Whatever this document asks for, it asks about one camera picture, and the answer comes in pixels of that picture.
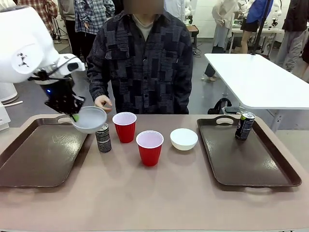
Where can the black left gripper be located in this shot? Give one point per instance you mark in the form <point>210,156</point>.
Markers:
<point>61,95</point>

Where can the white plastic bowl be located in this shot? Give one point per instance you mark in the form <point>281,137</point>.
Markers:
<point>93,120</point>
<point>184,139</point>

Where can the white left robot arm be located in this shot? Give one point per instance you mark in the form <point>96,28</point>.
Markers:
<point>21,41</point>

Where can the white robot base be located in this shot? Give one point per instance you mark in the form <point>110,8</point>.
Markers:
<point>7,93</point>

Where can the person's right hand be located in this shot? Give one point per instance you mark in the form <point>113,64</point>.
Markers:
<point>102,102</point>

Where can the black patterned drink can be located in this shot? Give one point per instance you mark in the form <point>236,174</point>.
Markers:
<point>103,141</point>

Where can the red plastic cup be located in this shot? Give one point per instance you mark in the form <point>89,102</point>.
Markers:
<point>124,128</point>
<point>149,148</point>

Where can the brown plastic tray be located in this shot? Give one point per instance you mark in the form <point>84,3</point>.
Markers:
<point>41,154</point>
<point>243,157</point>

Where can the person in patterned dark shirt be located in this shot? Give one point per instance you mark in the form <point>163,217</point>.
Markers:
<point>144,65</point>

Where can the bystander in red plaid shirt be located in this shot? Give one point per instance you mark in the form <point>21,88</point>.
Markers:
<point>48,14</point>

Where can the black chair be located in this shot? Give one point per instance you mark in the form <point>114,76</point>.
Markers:
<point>220,107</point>

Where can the black green-topped drink can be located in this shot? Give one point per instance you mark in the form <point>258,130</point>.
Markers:
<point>245,126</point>

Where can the bystander in white coat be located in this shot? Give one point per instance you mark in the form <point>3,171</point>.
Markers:
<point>223,21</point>

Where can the white folding table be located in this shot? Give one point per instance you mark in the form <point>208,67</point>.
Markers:
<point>260,79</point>

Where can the bystander in blue top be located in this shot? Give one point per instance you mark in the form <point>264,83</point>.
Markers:
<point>253,19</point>

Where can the black pole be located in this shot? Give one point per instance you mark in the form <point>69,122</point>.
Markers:
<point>262,26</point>

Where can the bystander in grey trousers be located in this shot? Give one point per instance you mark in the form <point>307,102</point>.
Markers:
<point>292,33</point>

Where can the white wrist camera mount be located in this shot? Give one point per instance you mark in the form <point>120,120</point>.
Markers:
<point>70,64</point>

